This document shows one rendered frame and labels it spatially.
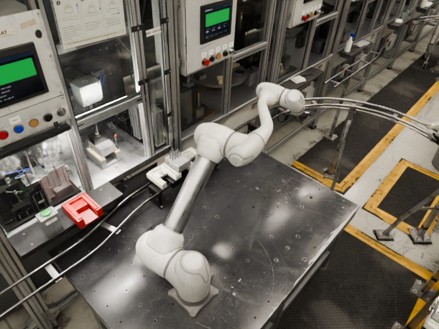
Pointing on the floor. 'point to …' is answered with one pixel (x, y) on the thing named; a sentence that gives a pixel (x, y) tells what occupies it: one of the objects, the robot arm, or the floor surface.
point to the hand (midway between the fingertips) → (300, 120)
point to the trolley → (431, 49)
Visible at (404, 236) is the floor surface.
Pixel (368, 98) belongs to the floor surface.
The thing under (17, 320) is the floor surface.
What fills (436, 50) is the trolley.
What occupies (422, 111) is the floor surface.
